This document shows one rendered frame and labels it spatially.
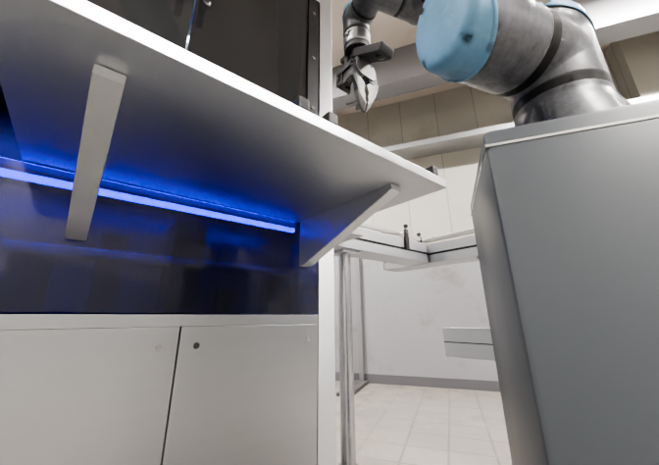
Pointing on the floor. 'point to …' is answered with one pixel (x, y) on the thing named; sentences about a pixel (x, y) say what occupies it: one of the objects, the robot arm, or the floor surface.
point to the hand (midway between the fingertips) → (366, 106)
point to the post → (326, 442)
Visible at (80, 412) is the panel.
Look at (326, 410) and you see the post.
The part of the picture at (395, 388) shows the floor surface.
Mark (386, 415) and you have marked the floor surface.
